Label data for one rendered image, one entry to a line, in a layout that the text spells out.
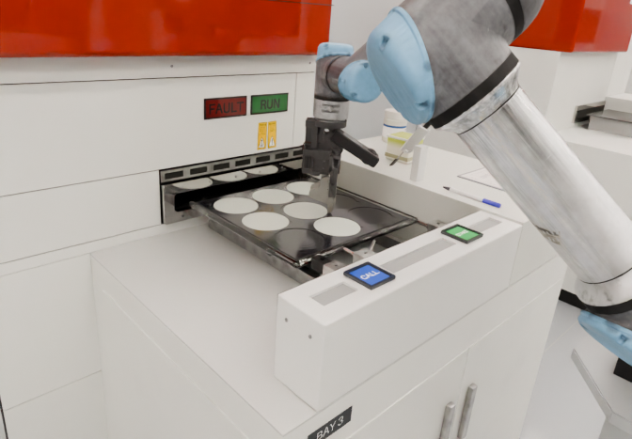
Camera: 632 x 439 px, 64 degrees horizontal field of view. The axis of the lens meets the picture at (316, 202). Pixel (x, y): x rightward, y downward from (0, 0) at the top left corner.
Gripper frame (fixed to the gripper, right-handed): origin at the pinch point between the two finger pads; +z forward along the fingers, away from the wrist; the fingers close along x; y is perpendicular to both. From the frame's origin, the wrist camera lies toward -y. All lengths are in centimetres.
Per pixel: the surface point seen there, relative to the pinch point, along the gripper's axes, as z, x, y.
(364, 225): 1.3, 5.3, -7.3
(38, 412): 43, 26, 59
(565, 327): 91, -107, -113
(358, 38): -25, -266, -2
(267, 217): 1.3, 6.3, 13.7
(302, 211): 1.2, 1.3, 6.6
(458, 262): -3.7, 29.2, -22.4
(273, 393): 9, 50, 5
